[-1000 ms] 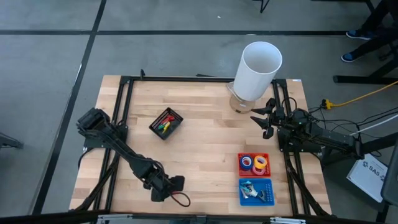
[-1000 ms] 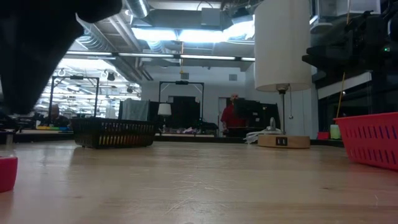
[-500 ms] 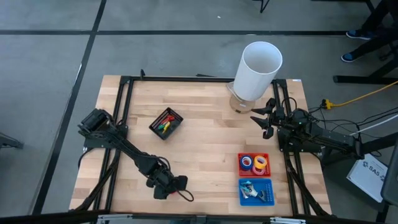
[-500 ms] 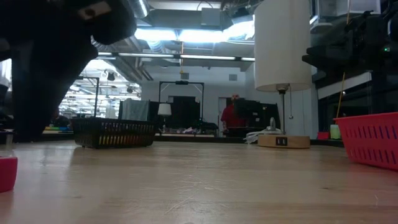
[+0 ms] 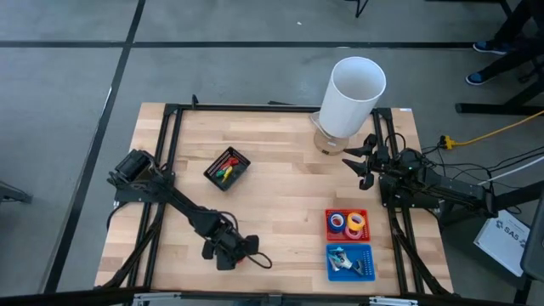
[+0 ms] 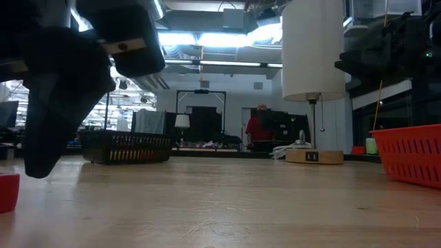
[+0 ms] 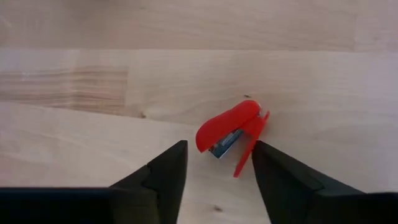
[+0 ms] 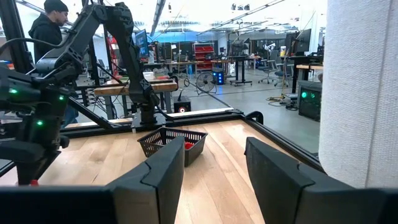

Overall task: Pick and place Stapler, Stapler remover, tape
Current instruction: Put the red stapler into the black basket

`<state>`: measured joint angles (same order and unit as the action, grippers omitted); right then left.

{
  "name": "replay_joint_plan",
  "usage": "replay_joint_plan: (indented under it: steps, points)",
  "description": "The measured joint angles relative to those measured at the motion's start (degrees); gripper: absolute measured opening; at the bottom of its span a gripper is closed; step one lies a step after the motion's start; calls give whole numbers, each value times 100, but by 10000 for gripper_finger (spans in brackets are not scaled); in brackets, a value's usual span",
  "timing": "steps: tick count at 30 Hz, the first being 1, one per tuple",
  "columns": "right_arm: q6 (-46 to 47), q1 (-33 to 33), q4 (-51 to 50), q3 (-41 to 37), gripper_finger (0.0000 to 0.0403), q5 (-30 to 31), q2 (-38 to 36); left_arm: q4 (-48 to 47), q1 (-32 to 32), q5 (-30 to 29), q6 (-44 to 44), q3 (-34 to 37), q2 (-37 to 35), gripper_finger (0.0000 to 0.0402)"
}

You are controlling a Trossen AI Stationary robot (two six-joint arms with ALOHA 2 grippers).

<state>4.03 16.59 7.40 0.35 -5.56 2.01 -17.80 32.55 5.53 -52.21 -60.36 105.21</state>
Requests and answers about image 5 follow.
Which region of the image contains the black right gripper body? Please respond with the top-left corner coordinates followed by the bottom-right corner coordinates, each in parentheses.
top-left (359, 133), bottom-right (394, 191)

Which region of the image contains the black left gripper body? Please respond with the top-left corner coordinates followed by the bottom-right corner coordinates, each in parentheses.
top-left (201, 231), bottom-right (260, 271)

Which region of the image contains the yellow tape roll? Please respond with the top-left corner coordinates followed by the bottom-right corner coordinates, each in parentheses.
top-left (346, 211), bottom-right (366, 233)

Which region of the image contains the blue tape roll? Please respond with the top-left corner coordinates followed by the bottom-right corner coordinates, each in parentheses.
top-left (327, 212), bottom-right (348, 234)

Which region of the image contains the red tape roll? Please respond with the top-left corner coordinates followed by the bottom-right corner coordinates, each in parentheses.
top-left (343, 225), bottom-right (365, 241)

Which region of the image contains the silver staple remover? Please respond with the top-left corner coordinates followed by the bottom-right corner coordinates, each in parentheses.
top-left (330, 255), bottom-right (354, 273)

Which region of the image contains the black staple remover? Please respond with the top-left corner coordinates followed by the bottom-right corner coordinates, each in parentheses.
top-left (351, 258), bottom-right (370, 276)

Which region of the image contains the round wooden lamp base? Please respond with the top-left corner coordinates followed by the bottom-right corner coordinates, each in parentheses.
top-left (313, 122), bottom-right (350, 156)

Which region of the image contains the white cylindrical lamp shade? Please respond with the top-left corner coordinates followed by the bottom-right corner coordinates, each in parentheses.
top-left (318, 56), bottom-right (388, 139)

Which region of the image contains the red plastic basket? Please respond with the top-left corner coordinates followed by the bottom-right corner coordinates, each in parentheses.
top-left (325, 207), bottom-right (371, 243)

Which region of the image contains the black plastic basket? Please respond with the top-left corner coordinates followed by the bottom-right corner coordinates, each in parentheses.
top-left (202, 146), bottom-right (252, 193)

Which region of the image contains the blue plastic basket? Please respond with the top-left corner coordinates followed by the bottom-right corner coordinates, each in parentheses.
top-left (326, 242), bottom-right (377, 283)

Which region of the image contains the black office desk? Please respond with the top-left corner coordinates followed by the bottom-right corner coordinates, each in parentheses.
top-left (454, 76), bottom-right (544, 116)

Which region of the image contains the white printed paper sheet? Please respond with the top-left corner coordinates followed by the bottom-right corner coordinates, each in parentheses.
top-left (473, 209), bottom-right (531, 278)

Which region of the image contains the person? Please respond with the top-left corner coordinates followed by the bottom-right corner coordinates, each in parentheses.
top-left (465, 0), bottom-right (544, 87)

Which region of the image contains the dark grey panel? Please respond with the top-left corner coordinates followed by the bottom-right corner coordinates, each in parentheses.
top-left (520, 203), bottom-right (544, 281)

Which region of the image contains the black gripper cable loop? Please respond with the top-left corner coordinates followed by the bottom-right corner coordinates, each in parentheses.
top-left (245, 251), bottom-right (274, 270)

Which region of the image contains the white lamp power cable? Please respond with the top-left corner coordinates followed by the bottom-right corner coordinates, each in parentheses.
top-left (309, 110), bottom-right (325, 131)

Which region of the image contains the thick yellow power cable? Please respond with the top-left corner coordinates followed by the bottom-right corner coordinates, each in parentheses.
top-left (439, 109), bottom-right (544, 150)

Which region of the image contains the black floor cable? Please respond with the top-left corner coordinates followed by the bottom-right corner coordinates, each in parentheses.
top-left (420, 134), bottom-right (544, 179)

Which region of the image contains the black aluminium rig frame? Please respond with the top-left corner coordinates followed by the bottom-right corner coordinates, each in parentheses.
top-left (95, 93), bottom-right (454, 306)

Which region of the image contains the white floor cable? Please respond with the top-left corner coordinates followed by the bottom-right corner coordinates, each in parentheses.
top-left (478, 155), bottom-right (544, 186)

